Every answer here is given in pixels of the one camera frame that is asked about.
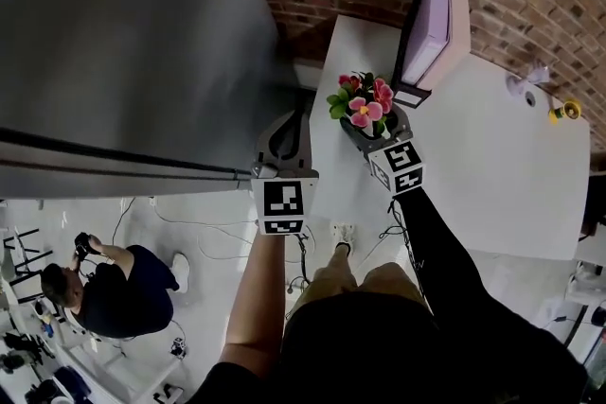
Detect person's left forearm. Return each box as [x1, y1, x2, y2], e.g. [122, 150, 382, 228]
[221, 230, 288, 371]

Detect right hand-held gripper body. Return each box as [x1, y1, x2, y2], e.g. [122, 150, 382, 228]
[361, 132, 427, 198]

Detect person's left white shoe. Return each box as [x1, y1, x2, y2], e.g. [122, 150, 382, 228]
[330, 222, 357, 256]

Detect person's right forearm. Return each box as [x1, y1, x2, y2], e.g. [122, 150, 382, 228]
[394, 187, 480, 314]

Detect pink flowers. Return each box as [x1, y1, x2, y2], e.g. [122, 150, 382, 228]
[326, 71, 396, 139]

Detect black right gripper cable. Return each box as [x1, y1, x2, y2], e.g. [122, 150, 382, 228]
[378, 197, 426, 274]

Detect pink file holder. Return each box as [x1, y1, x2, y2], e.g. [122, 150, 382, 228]
[401, 0, 472, 92]

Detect person's black shirt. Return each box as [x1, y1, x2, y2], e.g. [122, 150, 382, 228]
[186, 291, 589, 404]

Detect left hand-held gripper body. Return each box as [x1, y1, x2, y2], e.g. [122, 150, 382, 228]
[249, 149, 320, 237]

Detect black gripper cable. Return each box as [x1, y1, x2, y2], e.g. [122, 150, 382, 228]
[285, 230, 317, 295]
[378, 197, 426, 274]

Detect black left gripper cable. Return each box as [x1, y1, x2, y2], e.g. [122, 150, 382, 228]
[285, 230, 317, 295]

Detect person's khaki trousers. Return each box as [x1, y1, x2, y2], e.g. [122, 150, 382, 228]
[282, 242, 433, 333]

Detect small yellow fan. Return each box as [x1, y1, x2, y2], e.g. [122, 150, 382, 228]
[547, 97, 583, 126]

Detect white desk with drawers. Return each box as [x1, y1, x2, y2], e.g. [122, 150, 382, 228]
[306, 13, 593, 262]

